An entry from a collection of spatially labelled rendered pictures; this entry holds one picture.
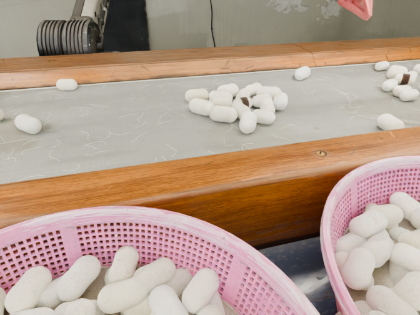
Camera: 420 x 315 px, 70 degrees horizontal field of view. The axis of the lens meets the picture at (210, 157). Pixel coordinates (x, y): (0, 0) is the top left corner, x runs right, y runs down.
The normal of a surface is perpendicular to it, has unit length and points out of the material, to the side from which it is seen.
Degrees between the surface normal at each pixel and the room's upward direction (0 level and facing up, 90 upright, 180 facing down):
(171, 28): 90
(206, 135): 0
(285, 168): 0
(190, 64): 45
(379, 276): 0
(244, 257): 75
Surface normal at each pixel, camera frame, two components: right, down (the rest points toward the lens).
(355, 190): 0.58, 0.16
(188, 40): 0.22, 0.54
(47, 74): 0.20, -0.22
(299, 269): 0.01, -0.83
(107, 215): 0.08, 0.31
